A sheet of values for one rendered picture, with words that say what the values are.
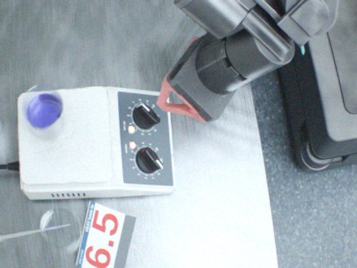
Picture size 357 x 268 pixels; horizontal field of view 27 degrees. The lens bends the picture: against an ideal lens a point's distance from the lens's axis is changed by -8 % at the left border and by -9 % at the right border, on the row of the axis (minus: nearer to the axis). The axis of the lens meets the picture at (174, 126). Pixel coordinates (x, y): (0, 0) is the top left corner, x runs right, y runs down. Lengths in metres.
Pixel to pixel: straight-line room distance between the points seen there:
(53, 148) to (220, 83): 0.23
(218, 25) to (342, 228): 1.13
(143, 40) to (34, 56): 0.16
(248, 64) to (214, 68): 0.05
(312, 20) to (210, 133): 0.34
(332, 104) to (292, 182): 0.37
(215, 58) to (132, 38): 0.28
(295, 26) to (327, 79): 0.77
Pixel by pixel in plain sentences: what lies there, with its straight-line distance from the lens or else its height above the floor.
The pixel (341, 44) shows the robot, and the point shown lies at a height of 0.37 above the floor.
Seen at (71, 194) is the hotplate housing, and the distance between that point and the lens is 0.99.
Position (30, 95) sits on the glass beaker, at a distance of 0.92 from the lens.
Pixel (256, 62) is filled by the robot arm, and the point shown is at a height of 1.03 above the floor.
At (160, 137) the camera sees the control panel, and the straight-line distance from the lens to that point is 1.01.
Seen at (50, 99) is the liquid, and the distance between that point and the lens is 0.93.
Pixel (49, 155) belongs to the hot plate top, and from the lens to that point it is 0.96.
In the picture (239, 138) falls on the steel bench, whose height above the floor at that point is 0.75.
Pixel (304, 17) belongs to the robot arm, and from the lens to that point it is 0.76.
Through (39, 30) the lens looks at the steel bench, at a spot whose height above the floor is 0.75.
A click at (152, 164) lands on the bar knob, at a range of 0.98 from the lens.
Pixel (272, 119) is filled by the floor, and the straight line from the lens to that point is 1.86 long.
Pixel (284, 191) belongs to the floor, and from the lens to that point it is 1.83.
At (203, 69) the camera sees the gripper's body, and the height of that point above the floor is 0.97.
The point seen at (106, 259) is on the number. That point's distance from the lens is 1.01.
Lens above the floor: 1.76
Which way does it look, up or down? 74 degrees down
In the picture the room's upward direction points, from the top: 11 degrees clockwise
